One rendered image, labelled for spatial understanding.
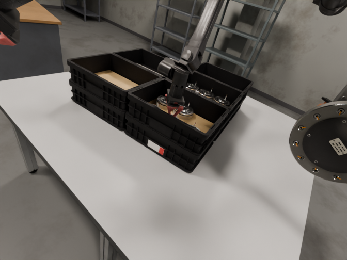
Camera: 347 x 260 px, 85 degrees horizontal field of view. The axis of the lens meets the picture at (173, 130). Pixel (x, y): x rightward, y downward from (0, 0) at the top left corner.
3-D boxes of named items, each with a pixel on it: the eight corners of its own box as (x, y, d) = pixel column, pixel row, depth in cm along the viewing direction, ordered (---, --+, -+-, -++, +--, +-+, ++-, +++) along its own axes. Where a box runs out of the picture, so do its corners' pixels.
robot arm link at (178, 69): (184, 72, 69) (192, 70, 73) (170, 65, 71) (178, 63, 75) (179, 89, 73) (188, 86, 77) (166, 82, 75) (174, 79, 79)
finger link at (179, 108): (163, 120, 79) (168, 101, 74) (162, 112, 85) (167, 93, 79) (179, 123, 81) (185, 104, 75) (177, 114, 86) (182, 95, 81)
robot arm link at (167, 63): (193, 51, 68) (199, 62, 76) (169, 41, 73) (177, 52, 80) (175, 80, 69) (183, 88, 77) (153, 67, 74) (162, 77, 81)
